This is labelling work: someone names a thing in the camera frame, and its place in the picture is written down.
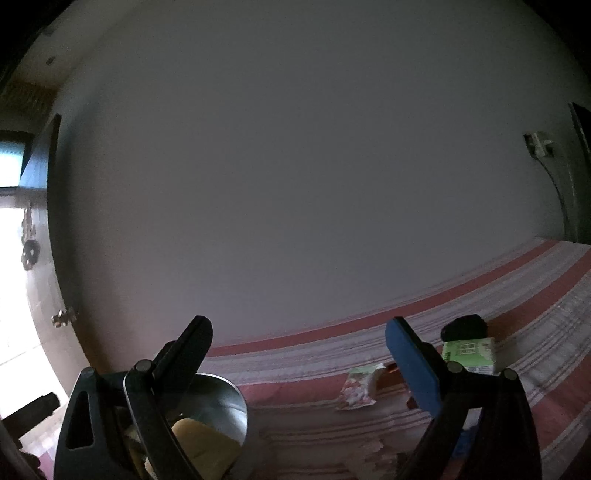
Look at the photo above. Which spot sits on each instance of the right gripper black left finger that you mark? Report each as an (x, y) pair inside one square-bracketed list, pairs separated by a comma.
[(178, 361)]

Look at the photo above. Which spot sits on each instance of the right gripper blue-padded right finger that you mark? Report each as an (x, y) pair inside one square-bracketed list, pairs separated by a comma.
[(422, 367)]

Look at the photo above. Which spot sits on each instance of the green tissue pack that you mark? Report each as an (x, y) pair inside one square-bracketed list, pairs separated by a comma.
[(475, 355)]

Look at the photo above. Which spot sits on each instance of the yellow sponge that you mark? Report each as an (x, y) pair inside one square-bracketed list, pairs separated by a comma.
[(210, 452)]

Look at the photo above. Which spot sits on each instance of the red snack packet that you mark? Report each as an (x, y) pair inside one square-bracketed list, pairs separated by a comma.
[(390, 378)]

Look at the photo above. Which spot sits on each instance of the black fuzzy object far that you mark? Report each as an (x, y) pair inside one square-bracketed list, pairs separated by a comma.
[(468, 327)]

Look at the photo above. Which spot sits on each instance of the steel bowl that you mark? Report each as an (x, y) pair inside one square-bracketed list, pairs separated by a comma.
[(216, 402)]

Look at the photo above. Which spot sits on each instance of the dark wooden door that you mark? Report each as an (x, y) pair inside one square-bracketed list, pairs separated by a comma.
[(50, 279)]

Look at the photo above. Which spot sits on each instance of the red white striped cloth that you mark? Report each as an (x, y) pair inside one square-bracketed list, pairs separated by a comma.
[(487, 377)]

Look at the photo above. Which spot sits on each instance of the wall socket with plug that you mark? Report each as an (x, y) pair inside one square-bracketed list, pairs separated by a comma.
[(539, 145)]

